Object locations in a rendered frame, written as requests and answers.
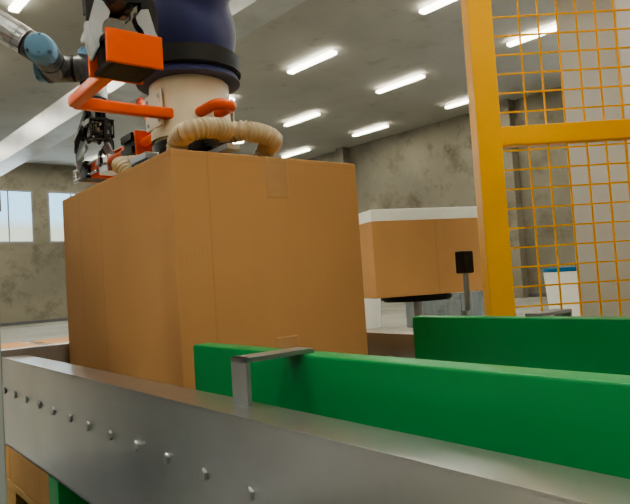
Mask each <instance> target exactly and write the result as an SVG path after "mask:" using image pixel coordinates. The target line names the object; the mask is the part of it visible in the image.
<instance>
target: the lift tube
mask: <svg viewBox="0 0 630 504"><path fill-rule="evenodd" d="M153 2H154V4H155V6H156V10H157V15H158V35H157V37H161V38H162V43H168V42H178V41H192V42H204V43H210V44H215V45H219V46H222V47H225V48H227V49H229V50H231V51H233V52H234V53H235V45H236V31H235V25H234V20H233V17H232V14H231V11H230V7H229V3H230V0H153ZM163 67H164V69H163V70H157V71H156V72H155V73H153V74H152V75H151V76H149V77H148V78H147V79H145V80H144V84H143V85H138V84H136V87H137V89H138V90H139V91H141V92H142V93H144V94H146V95H149V85H150V84H151V83H153V82H154V81H155V80H157V79H159V78H161V77H165V76H169V75H175V74H202V75H208V76H213V77H216V78H219V79H221V80H223V81H224V82H225V83H226V84H227V85H228V87H229V94H232V93H234V92H235V91H237V90H238V89H239V87H240V82H239V80H238V78H237V76H236V74H235V73H234V72H233V71H231V70H230V69H228V68H225V67H223V66H220V65H215V64H209V63H200V62H174V63H165V64H163Z"/></svg>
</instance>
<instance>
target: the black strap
mask: <svg viewBox="0 0 630 504"><path fill-rule="evenodd" d="M162 49H163V64H165V63H174V62H200V63H209V64H215V65H220V66H223V67H225V68H228V69H230V70H231V71H233V72H234V73H235V74H236V76H237V78H238V80H240V78H241V70H240V59H239V57H238V56H237V55H236V54H235V53H234V52H233V51H231V50H229V49H227V48H225V47H222V46H219V45H215V44H210V43H204V42H192V41H178V42H168V43H162Z"/></svg>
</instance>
